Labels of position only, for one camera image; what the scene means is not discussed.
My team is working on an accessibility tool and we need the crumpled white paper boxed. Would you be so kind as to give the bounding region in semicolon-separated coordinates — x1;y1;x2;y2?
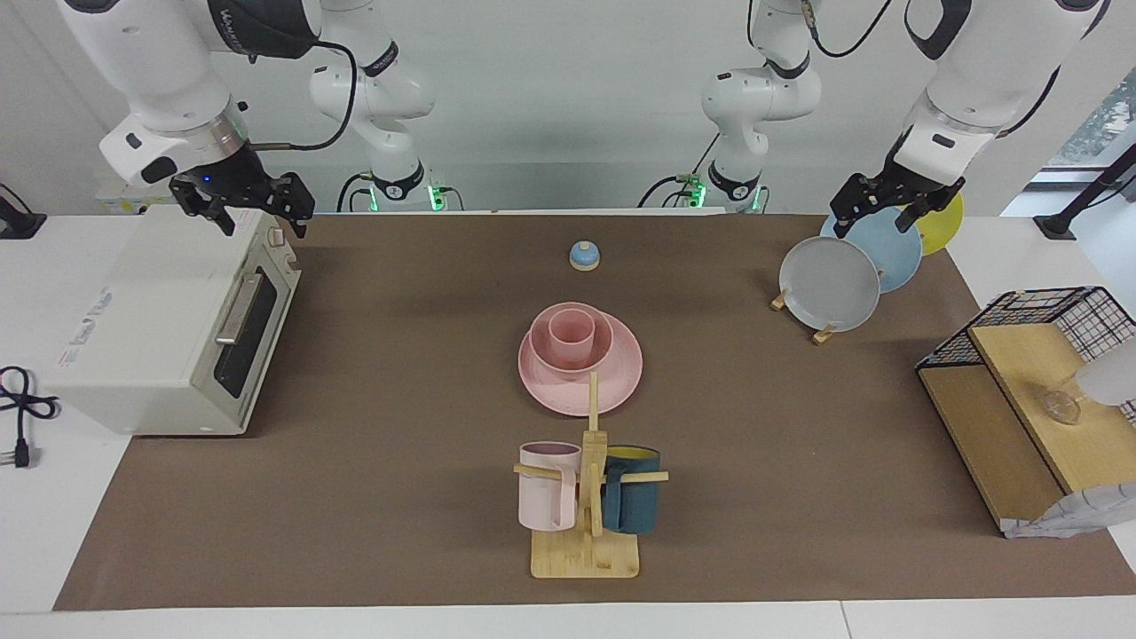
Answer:
1003;484;1136;539

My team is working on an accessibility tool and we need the wooden mug tree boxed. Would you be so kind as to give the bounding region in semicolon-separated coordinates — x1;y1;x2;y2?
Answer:
513;371;670;580

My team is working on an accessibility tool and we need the pink plate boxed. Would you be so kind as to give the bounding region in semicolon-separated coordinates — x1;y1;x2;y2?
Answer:
517;311;644;418

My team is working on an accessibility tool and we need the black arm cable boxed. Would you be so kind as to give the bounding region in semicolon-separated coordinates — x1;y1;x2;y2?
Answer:
803;0;897;61
248;40;359;152

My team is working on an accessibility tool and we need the black wire basket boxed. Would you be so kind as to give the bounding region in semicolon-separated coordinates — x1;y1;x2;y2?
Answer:
914;286;1136;427

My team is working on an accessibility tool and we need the black power cable with plug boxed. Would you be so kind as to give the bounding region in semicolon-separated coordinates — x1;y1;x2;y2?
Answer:
0;366;61;469

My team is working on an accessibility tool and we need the wooden plate rack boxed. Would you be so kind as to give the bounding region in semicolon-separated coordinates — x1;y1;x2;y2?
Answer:
769;266;888;345

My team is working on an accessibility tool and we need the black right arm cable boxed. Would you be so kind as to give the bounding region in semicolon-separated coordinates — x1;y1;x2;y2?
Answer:
248;40;359;152

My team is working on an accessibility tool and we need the yellow plate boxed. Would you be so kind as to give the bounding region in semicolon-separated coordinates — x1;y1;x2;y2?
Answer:
896;191;965;257

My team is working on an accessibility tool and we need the light blue plate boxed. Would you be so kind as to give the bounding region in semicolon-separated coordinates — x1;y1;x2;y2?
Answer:
818;209;924;295

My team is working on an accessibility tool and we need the window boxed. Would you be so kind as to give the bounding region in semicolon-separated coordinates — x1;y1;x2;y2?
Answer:
1047;67;1136;170

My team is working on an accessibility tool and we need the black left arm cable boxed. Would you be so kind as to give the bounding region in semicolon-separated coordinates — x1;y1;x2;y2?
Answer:
803;0;897;61

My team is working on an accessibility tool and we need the dark teal mug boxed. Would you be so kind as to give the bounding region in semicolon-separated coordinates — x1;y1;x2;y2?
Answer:
600;446;662;535

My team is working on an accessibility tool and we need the pink bowl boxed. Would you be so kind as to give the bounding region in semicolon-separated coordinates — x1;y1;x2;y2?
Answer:
529;303;613;372

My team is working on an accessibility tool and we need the brown table mat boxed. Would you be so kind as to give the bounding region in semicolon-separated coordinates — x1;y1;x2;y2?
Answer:
53;213;1136;611

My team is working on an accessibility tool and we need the black base cable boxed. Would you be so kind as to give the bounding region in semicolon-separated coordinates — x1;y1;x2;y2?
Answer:
337;173;375;214
639;133;722;209

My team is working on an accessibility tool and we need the black clamp stand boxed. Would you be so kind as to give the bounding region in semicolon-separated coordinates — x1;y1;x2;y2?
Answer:
1034;142;1136;241

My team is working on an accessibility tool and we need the frosted white container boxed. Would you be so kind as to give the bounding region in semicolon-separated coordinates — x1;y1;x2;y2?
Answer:
1074;337;1136;407

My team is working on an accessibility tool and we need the pink cup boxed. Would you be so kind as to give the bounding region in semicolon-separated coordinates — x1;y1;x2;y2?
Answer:
548;310;596;359

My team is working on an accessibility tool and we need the clear glass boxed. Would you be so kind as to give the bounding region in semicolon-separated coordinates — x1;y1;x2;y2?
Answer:
1043;377;1084;425

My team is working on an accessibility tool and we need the grey plate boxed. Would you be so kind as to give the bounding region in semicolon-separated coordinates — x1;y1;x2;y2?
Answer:
779;236;882;334

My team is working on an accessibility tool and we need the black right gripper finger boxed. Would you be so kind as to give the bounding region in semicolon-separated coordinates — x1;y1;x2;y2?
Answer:
280;173;316;239
170;180;236;237

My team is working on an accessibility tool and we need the light pink mug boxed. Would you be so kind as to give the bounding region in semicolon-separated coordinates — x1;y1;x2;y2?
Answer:
517;441;583;533

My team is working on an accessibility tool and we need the white toaster oven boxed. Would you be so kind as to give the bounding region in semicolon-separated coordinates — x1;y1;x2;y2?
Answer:
40;206;303;438

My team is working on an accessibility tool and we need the black desk mount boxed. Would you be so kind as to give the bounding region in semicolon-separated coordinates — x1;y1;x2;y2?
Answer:
0;184;47;241

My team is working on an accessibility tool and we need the wooden shelf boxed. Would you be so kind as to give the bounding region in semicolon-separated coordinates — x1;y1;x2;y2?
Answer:
919;324;1136;533

